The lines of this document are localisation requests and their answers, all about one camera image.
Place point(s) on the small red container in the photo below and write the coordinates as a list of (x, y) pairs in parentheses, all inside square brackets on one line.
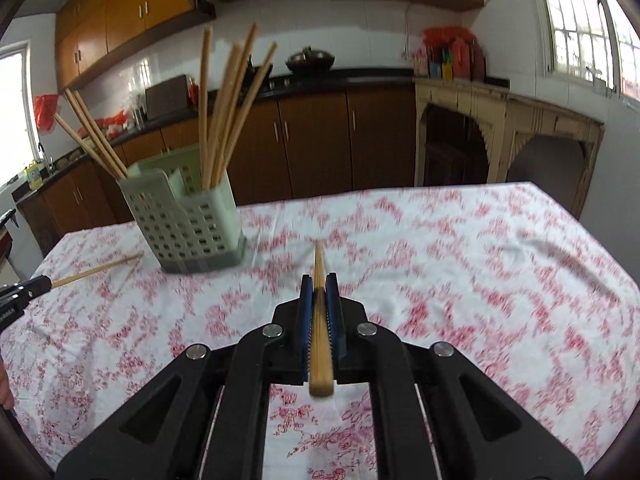
[(194, 92)]

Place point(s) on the bright side window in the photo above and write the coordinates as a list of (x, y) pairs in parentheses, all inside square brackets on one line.
[(12, 110)]

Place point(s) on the dark lidded pot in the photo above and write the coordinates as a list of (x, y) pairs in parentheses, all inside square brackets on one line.
[(310, 60)]

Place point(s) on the green perforated utensil holder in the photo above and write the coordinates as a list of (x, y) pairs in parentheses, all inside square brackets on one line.
[(190, 235)]

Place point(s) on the barred window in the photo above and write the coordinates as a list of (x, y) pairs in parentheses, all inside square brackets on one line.
[(575, 20)]

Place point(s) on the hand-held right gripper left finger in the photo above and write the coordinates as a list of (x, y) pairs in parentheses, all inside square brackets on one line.
[(306, 330)]

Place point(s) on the red plastic bag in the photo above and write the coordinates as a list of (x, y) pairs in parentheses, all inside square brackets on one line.
[(46, 110)]

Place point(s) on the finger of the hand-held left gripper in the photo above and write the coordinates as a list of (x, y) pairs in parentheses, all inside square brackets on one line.
[(37, 286)]

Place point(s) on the red paper packages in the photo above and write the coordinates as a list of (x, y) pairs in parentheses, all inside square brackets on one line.
[(450, 40)]

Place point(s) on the yellow green soap bottle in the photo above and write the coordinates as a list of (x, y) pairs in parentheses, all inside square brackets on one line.
[(34, 176)]

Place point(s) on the red floral tablecloth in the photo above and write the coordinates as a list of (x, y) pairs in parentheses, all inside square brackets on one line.
[(450, 285)]

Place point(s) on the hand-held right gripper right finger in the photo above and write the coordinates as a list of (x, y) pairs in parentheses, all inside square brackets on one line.
[(334, 330)]

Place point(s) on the red food packets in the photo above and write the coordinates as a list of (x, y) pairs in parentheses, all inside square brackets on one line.
[(114, 122)]

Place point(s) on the cream wooden side table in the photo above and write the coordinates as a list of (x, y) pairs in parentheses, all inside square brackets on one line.
[(500, 100)]

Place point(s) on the brown box appliance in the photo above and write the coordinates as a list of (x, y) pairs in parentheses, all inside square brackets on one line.
[(167, 97)]

